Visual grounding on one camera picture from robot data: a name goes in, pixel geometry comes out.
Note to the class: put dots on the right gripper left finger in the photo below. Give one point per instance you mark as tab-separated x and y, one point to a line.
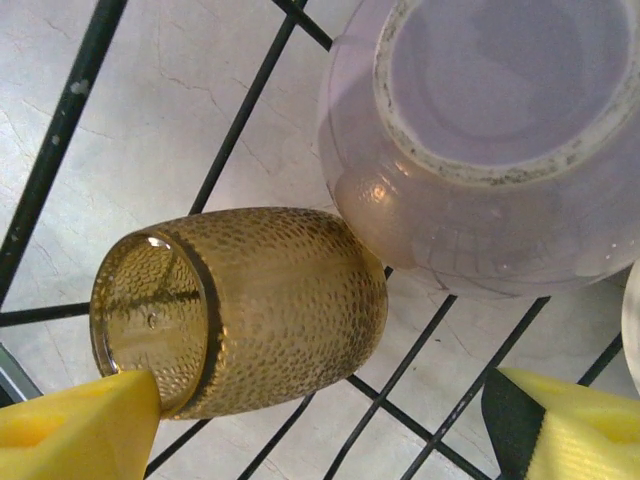
75	435

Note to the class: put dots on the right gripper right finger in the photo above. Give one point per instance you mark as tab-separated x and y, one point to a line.
575	435

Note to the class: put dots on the frosted green cup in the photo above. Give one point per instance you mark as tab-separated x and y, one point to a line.
632	325

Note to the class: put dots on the amber dimpled cup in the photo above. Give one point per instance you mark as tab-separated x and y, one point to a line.
280	310

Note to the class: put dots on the lavender translucent bowl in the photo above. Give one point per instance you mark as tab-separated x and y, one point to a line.
500	100

